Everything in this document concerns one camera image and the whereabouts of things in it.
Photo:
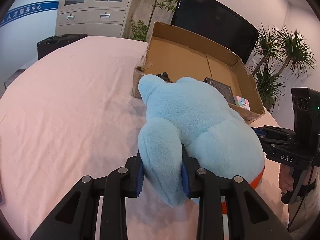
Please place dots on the black flat screen monitor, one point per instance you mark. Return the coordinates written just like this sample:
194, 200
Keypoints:
215, 22

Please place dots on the person's right hand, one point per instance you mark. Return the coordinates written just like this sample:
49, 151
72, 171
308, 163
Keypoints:
285, 180

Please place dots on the black suitcase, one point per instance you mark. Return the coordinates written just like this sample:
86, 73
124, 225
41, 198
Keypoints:
57, 43

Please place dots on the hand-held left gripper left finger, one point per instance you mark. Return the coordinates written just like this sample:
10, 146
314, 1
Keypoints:
139, 180

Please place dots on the black product box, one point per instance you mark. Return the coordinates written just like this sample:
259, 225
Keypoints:
222, 87

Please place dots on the person's beige clothing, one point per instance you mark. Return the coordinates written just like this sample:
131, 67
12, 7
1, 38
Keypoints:
311, 210

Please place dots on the grey glass-door cabinet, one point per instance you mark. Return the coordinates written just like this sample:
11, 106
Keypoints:
95, 17

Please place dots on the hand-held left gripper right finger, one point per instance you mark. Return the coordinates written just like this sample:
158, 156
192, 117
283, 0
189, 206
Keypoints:
185, 182

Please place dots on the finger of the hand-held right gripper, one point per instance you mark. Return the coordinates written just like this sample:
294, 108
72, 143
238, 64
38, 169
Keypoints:
258, 130
265, 139

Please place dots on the pastel puzzle cube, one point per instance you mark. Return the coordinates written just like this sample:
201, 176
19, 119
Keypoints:
243, 103

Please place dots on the spiky palm plant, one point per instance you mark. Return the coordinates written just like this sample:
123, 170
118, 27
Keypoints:
270, 80

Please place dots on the cardboard box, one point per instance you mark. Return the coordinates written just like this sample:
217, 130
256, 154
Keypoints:
175, 55

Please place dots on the pink tablecloth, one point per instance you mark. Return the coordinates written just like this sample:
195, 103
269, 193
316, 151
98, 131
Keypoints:
62, 105

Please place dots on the blue plush toy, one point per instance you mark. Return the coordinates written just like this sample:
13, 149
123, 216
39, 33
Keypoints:
195, 120

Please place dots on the black wrist watch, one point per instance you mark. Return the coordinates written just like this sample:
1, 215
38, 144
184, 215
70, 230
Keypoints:
163, 76

